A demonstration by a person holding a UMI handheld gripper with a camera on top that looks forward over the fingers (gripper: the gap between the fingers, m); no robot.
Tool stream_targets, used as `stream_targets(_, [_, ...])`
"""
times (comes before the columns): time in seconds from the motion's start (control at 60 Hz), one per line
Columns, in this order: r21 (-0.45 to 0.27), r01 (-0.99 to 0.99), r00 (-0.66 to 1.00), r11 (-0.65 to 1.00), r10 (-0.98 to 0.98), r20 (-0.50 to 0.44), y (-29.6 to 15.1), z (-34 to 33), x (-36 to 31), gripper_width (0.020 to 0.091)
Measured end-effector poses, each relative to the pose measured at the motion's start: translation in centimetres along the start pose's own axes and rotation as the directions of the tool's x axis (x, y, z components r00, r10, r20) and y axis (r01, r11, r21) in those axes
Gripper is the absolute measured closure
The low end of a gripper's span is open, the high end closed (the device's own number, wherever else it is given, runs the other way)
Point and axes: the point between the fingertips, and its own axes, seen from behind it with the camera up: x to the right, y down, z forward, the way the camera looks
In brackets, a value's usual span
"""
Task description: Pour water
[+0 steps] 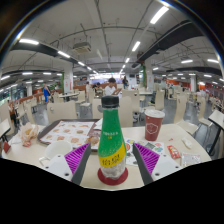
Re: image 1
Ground person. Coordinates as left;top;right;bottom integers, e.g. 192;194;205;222
92;82;103;98
42;83;53;104
104;77;123;97
121;75;130;90

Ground group of ceiling lights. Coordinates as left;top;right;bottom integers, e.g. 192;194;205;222
0;5;224;85

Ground flat round red coaster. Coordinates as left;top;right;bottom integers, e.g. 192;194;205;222
96;166;130;187

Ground red sauce packet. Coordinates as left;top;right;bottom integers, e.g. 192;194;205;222
166;144;182;160

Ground small white packet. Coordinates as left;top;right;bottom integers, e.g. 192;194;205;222
181;137;194;150

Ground orange food wrapper bag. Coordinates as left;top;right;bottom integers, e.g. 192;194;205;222
19;122;41;148

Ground ceiling air conditioner unit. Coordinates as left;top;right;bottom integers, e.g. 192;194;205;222
71;41;92;55

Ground green-labelled clear drink bottle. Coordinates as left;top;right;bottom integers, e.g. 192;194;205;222
97;95;128;181

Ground clear plastic bag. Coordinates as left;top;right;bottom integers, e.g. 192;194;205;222
179;152;203;168

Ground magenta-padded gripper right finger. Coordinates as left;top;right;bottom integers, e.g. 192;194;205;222
132;142;183;186

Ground red paper cup with lid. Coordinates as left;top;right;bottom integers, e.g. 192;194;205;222
144;108;166;142

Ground printed paper leaflet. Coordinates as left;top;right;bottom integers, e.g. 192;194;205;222
123;137;165;167

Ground crumpled white napkin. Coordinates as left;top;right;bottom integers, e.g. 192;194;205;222
93;117;104;131

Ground group of beige chairs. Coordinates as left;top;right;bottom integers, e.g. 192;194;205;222
0;87;224;136

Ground dark tray with printed liner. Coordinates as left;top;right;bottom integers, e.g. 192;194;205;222
36;118;102;152

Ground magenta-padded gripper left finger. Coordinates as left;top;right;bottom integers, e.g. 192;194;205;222
43;143;92;186

